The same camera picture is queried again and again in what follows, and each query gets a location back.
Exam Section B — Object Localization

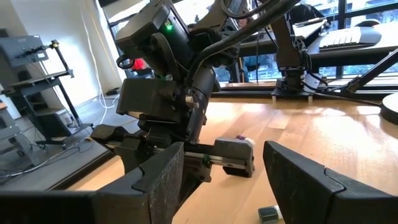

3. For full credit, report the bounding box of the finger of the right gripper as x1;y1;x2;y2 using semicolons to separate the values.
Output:
90;123;157;174
213;138;256;179

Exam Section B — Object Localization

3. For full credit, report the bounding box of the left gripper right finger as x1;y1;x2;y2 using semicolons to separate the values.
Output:
263;141;398;224

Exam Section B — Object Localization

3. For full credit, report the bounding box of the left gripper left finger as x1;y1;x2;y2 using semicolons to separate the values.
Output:
93;142;185;224

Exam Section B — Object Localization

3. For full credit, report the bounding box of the small black food coloring bottle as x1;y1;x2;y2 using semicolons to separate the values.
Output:
257;205;284;223

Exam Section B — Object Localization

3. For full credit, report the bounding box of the person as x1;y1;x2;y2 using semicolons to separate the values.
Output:
236;15;280;83

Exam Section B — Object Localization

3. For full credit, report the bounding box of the black rolling stand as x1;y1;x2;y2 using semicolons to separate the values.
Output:
9;39;94;147

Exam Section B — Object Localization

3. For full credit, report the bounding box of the black diagonal pole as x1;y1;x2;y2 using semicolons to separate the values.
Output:
345;46;398;94

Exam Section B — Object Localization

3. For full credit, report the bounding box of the grey side desk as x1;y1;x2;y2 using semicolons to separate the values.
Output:
239;18;398;69

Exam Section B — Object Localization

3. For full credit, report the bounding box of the white hanging cable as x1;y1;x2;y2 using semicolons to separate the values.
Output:
79;6;121;110

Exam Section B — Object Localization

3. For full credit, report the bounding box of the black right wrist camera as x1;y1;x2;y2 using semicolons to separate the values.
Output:
116;77;185;123

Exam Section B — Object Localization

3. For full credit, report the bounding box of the thick black gripper cable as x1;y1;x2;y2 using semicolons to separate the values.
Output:
185;0;301;83

